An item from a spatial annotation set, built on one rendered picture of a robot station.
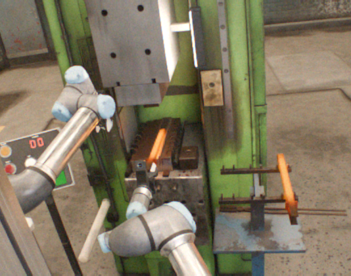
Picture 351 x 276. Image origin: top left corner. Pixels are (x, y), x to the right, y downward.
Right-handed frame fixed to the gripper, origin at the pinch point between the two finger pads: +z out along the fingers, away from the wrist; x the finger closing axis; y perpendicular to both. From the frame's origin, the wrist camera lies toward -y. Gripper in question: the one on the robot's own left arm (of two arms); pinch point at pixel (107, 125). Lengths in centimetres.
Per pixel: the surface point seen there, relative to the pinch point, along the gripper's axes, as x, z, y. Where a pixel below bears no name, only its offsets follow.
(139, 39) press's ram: 17.3, -22.1, -26.3
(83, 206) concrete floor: -81, 156, -33
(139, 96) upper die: 12.4, 0.2, -14.9
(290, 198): 73, 16, 29
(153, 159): 15.3, 22.0, 4.4
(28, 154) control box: -41.8, 10.1, 5.6
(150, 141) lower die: 8.8, 36.3, -15.0
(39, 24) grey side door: -329, 302, -497
